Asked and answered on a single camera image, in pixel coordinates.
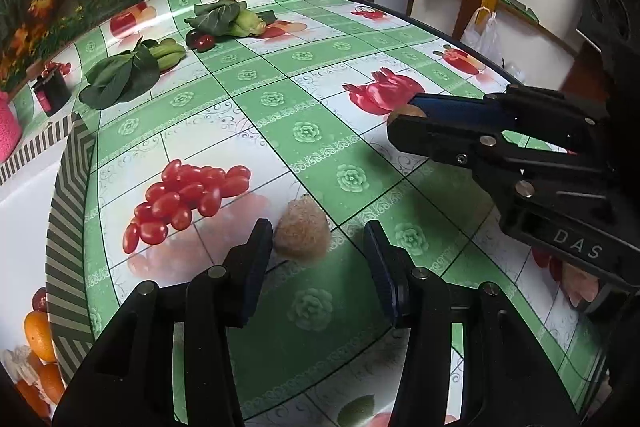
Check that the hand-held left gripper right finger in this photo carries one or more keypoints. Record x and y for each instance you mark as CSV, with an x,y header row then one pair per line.
x,y
382,272

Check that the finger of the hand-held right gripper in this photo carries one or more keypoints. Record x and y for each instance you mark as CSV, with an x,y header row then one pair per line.
x,y
460,107
440,142

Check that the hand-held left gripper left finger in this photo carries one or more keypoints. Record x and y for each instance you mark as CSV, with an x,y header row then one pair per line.
x,y
257,267

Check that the small brown round fruit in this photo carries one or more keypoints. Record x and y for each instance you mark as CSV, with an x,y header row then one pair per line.
x,y
407,111

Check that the brown fuzzy round fruit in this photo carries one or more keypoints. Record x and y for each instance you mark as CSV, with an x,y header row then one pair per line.
x,y
302,232

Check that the white tray with striped rim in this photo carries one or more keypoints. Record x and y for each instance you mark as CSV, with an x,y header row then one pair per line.
x,y
20,217

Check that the white plastic bag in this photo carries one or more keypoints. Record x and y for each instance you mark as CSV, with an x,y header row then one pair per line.
x,y
482,34

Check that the green printed tablecloth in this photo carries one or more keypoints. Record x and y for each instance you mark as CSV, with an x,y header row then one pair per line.
x,y
310,67

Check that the small red jujube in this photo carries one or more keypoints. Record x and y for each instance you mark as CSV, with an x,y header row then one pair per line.
x,y
39,299

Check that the large orange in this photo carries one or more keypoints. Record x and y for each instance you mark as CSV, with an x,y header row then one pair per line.
x,y
40,337

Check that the red cherry tomato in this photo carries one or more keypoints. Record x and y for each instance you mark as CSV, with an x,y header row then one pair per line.
x,y
206,43

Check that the bok choy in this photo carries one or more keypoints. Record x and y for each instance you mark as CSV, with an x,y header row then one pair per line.
x,y
225,17
120,77

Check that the dark dried date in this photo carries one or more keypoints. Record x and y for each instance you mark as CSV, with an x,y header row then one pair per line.
x,y
192,38

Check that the pale knobbly walnut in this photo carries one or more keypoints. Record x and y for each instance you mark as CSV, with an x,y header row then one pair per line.
x,y
17,362

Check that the dark jar with brown cap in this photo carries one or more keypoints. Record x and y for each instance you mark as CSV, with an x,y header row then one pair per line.
x,y
50,91

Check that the pink bottle with knit sleeve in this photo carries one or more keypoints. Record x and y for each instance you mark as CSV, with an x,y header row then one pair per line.
x,y
7,127

